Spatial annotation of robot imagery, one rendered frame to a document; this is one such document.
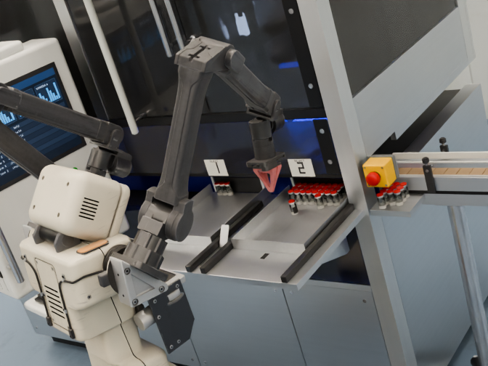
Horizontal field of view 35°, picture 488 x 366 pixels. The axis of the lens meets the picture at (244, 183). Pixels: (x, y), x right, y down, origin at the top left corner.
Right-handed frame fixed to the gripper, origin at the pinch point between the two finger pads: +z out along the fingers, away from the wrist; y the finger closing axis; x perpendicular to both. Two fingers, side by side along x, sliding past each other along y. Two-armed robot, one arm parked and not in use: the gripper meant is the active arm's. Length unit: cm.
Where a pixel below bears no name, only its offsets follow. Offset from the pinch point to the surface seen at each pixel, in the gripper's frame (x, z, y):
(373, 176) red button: -19.8, 3.3, 22.4
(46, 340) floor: 194, 104, 52
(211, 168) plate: 42.0, 2.5, 26.6
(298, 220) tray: 6.3, 17.0, 20.0
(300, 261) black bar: -8.5, 19.2, -4.2
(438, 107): -5, 4, 109
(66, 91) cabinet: 85, -30, 10
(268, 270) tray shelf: 1.0, 21.7, -6.5
